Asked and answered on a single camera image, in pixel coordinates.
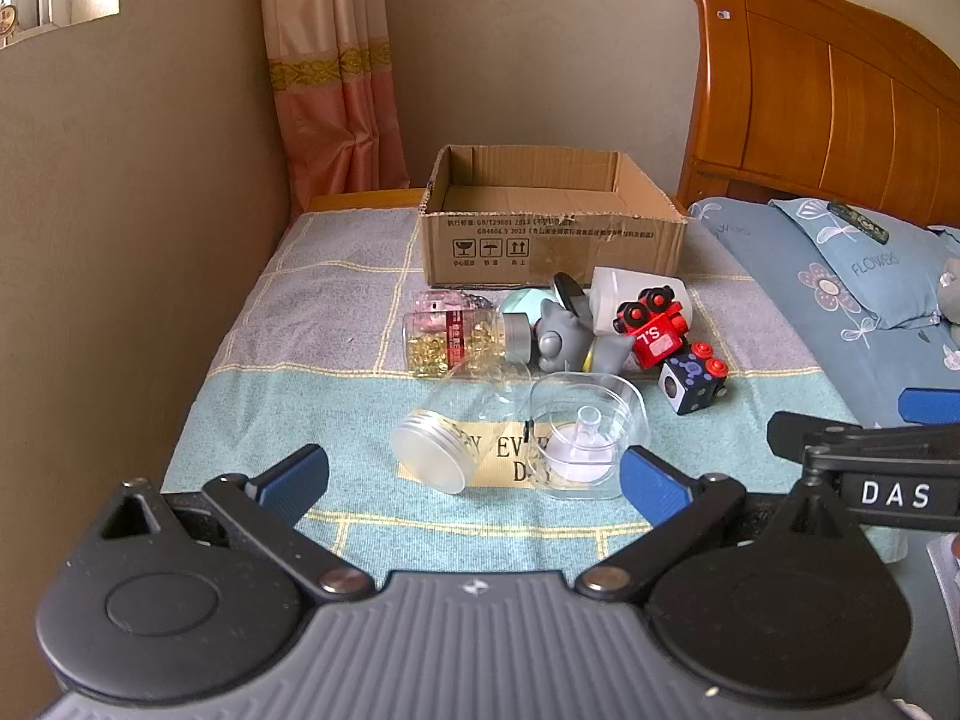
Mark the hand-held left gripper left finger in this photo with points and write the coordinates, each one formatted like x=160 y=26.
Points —
x=296 y=478

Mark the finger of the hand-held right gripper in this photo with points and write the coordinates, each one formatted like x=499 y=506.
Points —
x=795 y=431
x=934 y=406

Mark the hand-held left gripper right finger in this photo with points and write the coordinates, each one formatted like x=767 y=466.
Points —
x=651 y=484

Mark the clear square plastic container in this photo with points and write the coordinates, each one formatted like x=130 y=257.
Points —
x=585 y=435

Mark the black and blue fidget cube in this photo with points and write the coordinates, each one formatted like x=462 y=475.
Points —
x=694 y=386

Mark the red toy truck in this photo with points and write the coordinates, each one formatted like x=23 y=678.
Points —
x=651 y=330

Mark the clear jar with frosted lid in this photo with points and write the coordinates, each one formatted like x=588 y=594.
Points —
x=450 y=435

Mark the grey cat figurine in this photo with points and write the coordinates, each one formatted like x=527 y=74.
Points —
x=574 y=334

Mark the clear bottle of yellow capsules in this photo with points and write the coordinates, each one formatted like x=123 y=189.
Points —
x=465 y=337

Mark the cardboard box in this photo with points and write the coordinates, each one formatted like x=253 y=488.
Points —
x=551 y=240

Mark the blue bedsheet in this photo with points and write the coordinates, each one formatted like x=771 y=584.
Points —
x=795 y=315

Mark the grey plush toy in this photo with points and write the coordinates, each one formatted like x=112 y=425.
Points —
x=951 y=285

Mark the blue floral pillow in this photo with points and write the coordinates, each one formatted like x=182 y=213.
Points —
x=862 y=270

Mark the blue and grey checked towel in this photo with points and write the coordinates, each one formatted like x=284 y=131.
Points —
x=330 y=300

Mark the white plastic bottle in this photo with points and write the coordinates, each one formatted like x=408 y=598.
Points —
x=611 y=292

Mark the teal round object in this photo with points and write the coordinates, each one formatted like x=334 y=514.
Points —
x=521 y=304

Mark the wooden bedside table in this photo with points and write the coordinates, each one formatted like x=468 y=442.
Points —
x=360 y=200

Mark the wooden headboard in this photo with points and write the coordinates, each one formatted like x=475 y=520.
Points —
x=817 y=90

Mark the pink curtain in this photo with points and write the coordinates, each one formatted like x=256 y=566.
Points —
x=330 y=67

